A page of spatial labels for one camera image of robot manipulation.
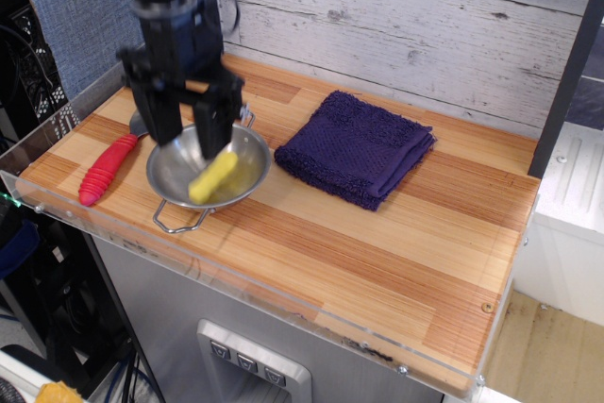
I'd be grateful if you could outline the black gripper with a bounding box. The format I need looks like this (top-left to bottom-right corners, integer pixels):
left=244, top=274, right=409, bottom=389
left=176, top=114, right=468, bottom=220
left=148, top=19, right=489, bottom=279
left=118, top=0, right=243, bottom=160

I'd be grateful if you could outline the yellow toy squash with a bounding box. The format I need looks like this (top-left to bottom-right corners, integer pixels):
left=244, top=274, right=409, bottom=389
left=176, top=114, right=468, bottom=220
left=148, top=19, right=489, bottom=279
left=188, top=151, right=239, bottom=205

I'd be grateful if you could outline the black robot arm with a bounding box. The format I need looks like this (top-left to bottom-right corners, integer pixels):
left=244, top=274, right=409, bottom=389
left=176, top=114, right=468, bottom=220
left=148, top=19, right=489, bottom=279
left=118, top=0, right=243, bottom=160

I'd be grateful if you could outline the steel colander bowl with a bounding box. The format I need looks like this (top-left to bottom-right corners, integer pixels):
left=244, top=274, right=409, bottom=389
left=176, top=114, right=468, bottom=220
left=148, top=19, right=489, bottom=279
left=146, top=113, right=272, bottom=234

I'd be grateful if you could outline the purple folded towel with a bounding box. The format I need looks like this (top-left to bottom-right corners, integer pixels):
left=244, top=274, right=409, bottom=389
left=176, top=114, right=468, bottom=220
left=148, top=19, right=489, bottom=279
left=274, top=91, right=436, bottom=211

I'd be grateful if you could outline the stainless steel cabinet front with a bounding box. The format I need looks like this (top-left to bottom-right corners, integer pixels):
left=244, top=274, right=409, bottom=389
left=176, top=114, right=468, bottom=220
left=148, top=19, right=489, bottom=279
left=91, top=238, right=444, bottom=402

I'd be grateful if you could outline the silver dispenser button panel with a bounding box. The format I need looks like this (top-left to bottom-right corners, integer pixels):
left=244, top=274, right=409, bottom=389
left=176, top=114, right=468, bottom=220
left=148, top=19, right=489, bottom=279
left=196, top=319, right=313, bottom=403

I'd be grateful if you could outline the white appliance side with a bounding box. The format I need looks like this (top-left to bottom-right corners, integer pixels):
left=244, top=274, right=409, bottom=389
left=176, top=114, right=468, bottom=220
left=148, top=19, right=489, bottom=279
left=512, top=123, right=603, bottom=325

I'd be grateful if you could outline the red handled metal spoon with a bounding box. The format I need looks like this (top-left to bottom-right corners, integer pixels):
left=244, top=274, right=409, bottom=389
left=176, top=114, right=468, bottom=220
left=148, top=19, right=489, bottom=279
left=78, top=110, right=148, bottom=207

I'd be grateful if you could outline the clear acrylic guard rail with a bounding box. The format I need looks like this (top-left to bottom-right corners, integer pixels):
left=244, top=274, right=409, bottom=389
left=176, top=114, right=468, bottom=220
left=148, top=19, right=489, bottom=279
left=7, top=37, right=539, bottom=400

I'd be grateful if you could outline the dark grey right post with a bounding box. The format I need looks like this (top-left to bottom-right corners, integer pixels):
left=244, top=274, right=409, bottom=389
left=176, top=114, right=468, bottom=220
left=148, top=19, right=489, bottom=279
left=528, top=0, right=603, bottom=178

